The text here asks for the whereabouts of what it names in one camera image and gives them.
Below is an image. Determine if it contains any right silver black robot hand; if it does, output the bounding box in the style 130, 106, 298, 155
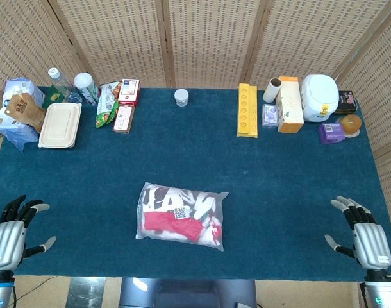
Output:
324, 196, 391, 273

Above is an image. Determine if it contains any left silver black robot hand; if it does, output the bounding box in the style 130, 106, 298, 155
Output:
0, 194, 58, 273

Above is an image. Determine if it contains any clear plastic zip bag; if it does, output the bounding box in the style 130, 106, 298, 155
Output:
135, 182, 229, 252

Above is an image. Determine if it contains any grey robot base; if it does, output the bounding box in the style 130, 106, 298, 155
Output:
118, 277, 258, 308

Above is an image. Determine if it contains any green snack bag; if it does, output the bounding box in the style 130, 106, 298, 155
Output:
95, 81, 122, 129

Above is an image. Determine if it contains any shiny grey metal plate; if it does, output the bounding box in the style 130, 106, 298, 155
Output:
68, 277, 106, 308

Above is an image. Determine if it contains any blue white plastic pack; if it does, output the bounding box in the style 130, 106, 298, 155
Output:
0, 78, 46, 153

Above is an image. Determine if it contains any purple small box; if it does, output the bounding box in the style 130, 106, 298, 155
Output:
317, 123, 346, 145

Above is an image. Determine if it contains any amber round jar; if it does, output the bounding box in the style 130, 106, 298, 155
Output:
335, 114, 363, 139

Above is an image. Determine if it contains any beige lidded lunch box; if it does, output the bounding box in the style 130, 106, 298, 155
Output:
37, 102, 83, 149

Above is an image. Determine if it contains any brown kraft paper pouch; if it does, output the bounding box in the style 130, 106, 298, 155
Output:
6, 93, 47, 133

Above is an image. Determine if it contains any black box pink print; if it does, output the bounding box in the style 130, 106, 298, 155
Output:
335, 90, 358, 116

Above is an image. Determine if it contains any dark green packet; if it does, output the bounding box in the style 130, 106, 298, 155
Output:
41, 91, 68, 110

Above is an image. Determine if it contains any white round lidded container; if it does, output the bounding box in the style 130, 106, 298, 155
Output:
300, 74, 340, 123

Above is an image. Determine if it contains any orange cream carton box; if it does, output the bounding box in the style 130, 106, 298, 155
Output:
275, 76, 304, 134

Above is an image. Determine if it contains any purple tissue pack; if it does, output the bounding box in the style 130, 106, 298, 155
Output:
261, 103, 280, 129

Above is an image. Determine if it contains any clear plastic water bottle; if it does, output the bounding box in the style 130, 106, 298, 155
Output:
47, 67, 75, 99

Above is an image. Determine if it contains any red snack box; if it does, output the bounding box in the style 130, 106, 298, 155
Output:
112, 104, 135, 135

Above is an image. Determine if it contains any blue carpet table cover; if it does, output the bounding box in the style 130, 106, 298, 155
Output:
0, 85, 391, 283

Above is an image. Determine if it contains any yellow block with holes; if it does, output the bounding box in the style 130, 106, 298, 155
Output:
236, 83, 259, 139

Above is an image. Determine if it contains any white paper roll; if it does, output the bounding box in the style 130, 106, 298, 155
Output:
262, 77, 282, 103

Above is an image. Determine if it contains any red white carton box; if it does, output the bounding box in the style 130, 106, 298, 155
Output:
117, 78, 141, 107

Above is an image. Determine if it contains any small white lidded jar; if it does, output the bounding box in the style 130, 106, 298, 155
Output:
174, 89, 190, 107

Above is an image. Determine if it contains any woven bamboo folding screen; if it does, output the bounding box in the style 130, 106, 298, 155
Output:
0, 0, 391, 277

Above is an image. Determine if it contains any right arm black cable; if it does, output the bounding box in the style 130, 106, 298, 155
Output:
360, 281, 369, 308

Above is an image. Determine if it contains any thin black floor cable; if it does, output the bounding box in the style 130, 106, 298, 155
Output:
13, 275, 59, 305

